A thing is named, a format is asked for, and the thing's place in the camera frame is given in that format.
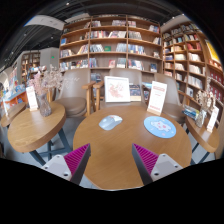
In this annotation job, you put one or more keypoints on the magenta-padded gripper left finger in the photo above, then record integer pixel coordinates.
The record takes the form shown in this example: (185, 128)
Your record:
(75, 159)

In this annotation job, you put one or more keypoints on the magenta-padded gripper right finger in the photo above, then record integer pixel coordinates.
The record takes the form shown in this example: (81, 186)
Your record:
(148, 160)

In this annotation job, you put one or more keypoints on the grey computer mouse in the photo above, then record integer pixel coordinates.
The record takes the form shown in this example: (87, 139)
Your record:
(110, 122)

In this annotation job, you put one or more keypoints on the round blue mouse pad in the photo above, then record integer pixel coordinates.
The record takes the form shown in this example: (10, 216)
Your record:
(160, 127)

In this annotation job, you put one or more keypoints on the round wooden side table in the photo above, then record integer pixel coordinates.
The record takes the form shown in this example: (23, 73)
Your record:
(33, 128)

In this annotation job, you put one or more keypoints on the wooden table with dark legs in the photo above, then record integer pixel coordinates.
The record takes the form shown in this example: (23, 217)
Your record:
(203, 135)

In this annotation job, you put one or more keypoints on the white sign on wooden base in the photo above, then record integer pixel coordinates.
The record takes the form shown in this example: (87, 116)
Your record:
(157, 97)

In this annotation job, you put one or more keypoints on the stack of blue books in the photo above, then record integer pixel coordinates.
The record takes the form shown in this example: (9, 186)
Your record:
(190, 111)

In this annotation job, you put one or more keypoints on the glass vase with pink flowers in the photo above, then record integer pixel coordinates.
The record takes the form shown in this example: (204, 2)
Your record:
(43, 103)

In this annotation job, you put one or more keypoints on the dark book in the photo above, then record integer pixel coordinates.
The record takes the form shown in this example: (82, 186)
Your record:
(135, 92)

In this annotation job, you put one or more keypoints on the vase with dried white flowers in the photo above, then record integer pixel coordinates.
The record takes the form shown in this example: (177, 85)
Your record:
(201, 115)

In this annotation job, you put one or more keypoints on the small white table sign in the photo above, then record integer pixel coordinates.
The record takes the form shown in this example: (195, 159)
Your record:
(212, 119)
(32, 98)

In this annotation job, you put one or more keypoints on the white framed pink flower picture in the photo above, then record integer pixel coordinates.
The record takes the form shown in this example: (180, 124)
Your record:
(117, 89)

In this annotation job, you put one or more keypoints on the small round wooden table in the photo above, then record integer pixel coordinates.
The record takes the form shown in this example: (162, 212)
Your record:
(11, 115)

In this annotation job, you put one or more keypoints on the small distant wooden bookshelf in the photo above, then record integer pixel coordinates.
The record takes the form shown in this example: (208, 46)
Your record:
(30, 65)

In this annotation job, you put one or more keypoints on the angled wooden bookshelf with books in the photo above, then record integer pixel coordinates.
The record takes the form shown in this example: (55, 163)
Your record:
(193, 60)

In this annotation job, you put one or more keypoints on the large wooden bookshelf with books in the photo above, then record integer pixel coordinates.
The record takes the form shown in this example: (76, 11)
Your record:
(110, 46)

